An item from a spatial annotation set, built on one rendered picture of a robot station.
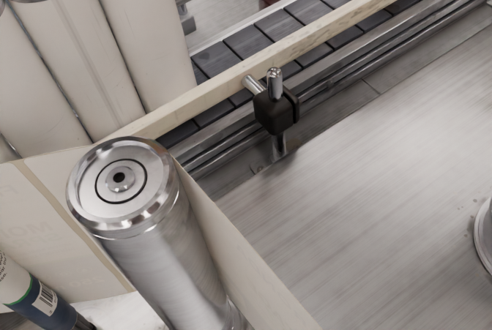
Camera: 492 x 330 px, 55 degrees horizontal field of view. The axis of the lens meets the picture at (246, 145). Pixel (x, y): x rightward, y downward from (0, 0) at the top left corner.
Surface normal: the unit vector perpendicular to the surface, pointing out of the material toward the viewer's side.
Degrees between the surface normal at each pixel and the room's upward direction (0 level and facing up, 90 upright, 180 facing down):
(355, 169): 0
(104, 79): 90
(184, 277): 90
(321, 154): 0
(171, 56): 90
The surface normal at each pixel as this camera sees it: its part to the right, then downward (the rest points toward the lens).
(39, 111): 0.71, 0.52
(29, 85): 0.87, 0.35
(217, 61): -0.10, -0.59
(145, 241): 0.40, 0.72
